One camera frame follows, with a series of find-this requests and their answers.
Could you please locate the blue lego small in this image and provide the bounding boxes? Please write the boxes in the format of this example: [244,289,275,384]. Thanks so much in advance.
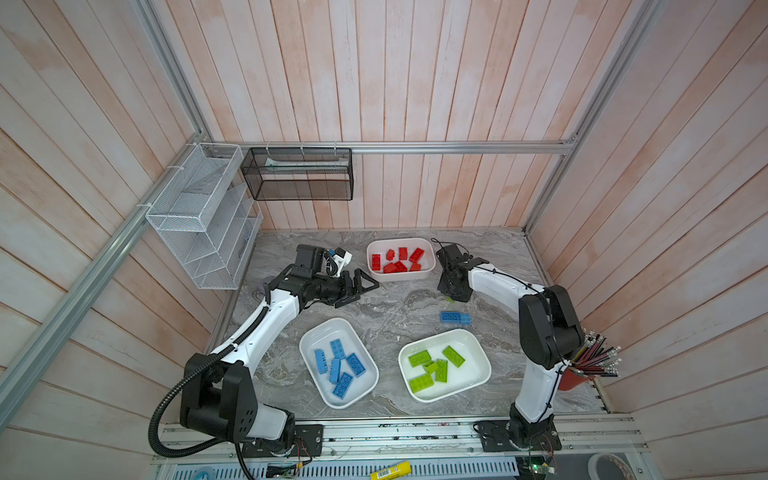
[330,339,346,360]

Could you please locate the white bin front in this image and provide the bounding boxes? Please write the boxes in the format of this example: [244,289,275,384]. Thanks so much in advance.
[398,329,492,403]

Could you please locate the white tape roll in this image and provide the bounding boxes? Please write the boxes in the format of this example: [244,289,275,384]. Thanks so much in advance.
[587,453,635,480]

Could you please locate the white bin left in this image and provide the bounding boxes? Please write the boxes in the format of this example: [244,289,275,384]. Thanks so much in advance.
[299,318,380,410]

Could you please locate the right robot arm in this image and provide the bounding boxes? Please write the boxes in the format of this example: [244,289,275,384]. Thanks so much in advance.
[436,243,585,450]

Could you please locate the white wire shelf rack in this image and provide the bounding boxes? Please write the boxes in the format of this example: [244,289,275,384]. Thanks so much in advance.
[146,143,263,290]

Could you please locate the large blue lego underside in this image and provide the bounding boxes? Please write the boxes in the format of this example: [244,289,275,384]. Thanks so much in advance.
[439,311,464,325]

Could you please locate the black mesh basket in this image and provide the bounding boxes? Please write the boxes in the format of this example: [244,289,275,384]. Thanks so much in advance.
[240,146,355,202]

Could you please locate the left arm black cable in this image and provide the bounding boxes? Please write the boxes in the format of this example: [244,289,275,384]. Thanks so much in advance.
[148,305,271,480]

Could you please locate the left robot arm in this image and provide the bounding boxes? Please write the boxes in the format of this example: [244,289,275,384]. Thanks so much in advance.
[178,244,380,450]

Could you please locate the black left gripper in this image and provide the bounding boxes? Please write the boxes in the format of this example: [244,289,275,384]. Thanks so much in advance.
[311,268,379,307]

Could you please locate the white bin with red legos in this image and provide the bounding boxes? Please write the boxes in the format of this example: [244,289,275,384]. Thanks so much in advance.
[366,237,437,282]

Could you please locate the red cup with pencils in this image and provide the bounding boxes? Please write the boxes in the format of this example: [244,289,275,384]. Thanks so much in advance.
[558,331,621,392]

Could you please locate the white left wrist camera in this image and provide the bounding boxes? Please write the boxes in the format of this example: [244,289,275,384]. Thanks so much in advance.
[326,248,352,278]

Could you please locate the yellow marker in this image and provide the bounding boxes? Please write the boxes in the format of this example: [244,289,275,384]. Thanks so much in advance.
[370,461,412,480]

